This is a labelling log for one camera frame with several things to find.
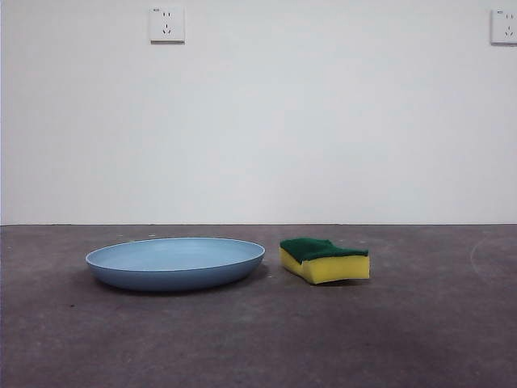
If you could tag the blue round plate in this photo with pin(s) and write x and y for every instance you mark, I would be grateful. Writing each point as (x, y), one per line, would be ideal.
(173, 260)

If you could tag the yellow sponge with green pad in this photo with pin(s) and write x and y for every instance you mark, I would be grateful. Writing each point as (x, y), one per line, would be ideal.
(339, 271)

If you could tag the white wall socket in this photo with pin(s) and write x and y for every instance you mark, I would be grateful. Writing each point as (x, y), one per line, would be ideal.
(167, 24)
(505, 26)

